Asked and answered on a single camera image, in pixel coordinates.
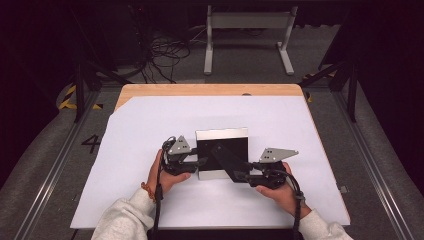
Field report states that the yellow black hazard tape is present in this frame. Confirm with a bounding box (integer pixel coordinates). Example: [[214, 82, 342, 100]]
[[58, 84, 103, 111]]

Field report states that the tangle of black floor cables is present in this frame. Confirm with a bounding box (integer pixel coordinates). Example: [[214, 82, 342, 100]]
[[133, 25, 208, 85]]

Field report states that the black metal stand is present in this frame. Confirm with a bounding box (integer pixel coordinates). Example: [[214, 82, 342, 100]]
[[298, 59, 360, 123], [70, 9, 134, 123]]

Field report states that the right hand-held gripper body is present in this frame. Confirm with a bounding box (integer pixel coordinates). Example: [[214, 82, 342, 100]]
[[248, 147, 300, 190]]

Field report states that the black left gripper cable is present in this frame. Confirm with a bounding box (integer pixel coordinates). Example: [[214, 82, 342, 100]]
[[151, 135, 178, 240]]

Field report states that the white metal desk frame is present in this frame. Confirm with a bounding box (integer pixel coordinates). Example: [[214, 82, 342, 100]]
[[203, 4, 299, 76]]

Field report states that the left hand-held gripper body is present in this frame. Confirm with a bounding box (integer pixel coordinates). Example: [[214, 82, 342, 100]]
[[162, 135, 201, 177]]

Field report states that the person's left hand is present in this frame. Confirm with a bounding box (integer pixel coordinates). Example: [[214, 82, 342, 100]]
[[146, 149, 192, 196]]

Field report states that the aluminium floor rail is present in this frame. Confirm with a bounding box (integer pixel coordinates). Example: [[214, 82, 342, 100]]
[[13, 89, 102, 240], [332, 89, 415, 240]]

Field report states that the person's right hand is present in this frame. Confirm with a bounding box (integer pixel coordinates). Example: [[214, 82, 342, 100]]
[[255, 162, 313, 220]]

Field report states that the white table cover sheet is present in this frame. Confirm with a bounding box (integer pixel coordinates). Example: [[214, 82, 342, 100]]
[[69, 95, 351, 231]]

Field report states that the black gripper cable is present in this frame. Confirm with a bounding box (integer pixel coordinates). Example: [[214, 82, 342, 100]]
[[151, 135, 178, 240], [266, 169, 306, 240]]

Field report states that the orange beaded bracelet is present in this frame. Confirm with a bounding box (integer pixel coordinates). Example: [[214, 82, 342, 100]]
[[140, 181, 157, 204]]

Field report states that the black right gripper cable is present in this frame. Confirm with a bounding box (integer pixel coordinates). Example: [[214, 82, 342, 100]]
[[266, 169, 306, 240]]

